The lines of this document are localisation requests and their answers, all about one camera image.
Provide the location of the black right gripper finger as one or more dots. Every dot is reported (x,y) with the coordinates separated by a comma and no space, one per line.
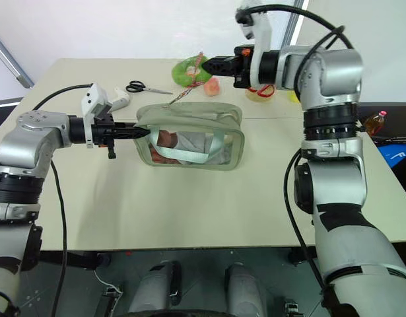
(222,71)
(222,62)

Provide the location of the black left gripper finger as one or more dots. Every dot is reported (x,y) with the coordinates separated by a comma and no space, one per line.
(130,134)
(130,127)

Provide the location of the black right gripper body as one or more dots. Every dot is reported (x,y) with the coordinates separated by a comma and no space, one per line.
(244,67)

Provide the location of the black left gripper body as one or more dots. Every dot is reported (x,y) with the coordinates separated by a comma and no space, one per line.
(103,133)

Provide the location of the green clear-sided zip pouch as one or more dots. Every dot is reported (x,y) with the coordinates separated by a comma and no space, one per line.
(192,115)

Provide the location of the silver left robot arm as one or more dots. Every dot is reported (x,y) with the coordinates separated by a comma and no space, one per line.
(24,145)

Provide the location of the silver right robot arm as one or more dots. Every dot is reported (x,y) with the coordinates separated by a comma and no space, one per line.
(338,69)

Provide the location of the pink peach plush toy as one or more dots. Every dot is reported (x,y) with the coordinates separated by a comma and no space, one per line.
(212,87)

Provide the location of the brown-red plush inside pouch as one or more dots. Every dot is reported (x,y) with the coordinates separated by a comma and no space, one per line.
(164,138)

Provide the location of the white cloth inside pouch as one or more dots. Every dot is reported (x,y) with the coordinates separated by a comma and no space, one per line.
(202,145)

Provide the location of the small yellow object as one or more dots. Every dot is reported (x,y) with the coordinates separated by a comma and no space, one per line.
(293,96)

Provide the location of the grey metal pole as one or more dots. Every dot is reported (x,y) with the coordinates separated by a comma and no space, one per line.
(11,66)

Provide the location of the amber bottle with red cap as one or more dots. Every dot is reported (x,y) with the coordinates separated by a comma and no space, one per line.
(374,125)

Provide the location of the dark rounded grey shape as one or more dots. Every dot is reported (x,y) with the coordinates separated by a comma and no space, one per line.
(244,290)
(156,287)

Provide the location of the blue flat object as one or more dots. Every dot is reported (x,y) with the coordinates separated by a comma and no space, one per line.
(399,156)

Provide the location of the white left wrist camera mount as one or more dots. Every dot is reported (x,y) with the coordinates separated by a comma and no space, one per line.
(93,99)

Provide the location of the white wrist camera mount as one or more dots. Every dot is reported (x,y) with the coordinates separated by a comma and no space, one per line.
(93,99)
(262,29)

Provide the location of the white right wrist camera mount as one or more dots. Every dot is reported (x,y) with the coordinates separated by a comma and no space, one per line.
(262,29)

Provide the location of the grey metal frame post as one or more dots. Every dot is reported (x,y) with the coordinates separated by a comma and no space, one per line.
(295,20)

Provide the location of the black table frame bar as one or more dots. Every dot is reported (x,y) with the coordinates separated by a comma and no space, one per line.
(74,259)

